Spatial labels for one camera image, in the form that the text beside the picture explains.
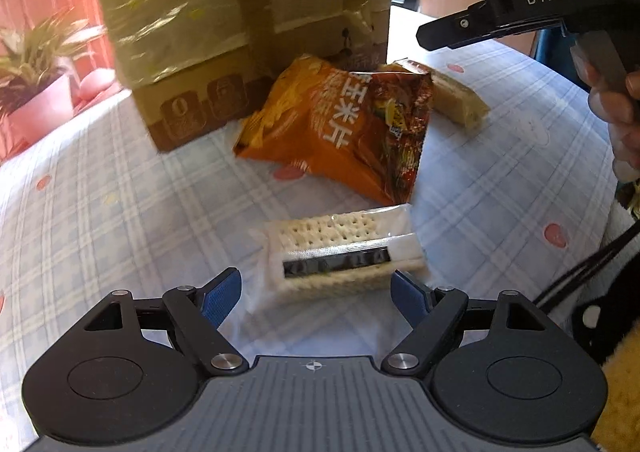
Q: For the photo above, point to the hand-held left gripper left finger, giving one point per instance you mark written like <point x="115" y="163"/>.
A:
<point x="220" y="297"/>

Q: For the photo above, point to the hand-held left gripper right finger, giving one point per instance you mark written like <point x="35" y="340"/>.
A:
<point x="407" y="294"/>

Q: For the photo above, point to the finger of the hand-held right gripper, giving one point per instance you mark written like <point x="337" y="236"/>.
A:
<point x="445" y="31"/>

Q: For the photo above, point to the beige cracker packet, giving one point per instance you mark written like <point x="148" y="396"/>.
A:
<point x="455" y="101"/>

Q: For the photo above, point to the clear sandwich cracker packet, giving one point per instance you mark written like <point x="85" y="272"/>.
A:
<point x="325" y="232"/>

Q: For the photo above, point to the taped cardboard box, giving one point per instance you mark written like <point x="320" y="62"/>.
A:
<point x="175" y="6"/>

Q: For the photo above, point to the person's right hand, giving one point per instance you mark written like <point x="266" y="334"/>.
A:
<point x="620" y="116"/>

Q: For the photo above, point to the dark orange chip bag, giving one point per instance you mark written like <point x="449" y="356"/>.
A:
<point x="325" y="131"/>

